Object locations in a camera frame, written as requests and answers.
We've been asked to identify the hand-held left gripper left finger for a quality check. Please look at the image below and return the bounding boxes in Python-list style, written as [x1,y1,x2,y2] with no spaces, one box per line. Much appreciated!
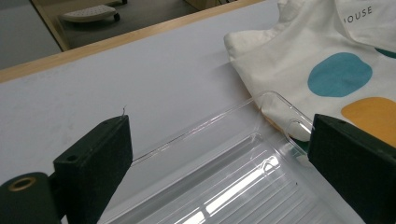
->
[52,115,134,224]

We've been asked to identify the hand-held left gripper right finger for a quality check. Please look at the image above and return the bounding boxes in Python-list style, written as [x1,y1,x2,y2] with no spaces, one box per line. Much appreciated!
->
[307,113,396,224]

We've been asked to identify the clear plastic tray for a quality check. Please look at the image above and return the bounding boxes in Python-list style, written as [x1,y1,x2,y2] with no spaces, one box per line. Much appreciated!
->
[99,90,367,224]

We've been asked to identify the white tote bag coloured spots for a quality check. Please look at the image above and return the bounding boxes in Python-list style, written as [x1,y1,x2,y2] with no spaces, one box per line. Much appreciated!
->
[223,0,396,148]

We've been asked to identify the pale grey table mat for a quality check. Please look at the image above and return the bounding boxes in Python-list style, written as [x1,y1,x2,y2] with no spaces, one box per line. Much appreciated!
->
[0,0,281,224]

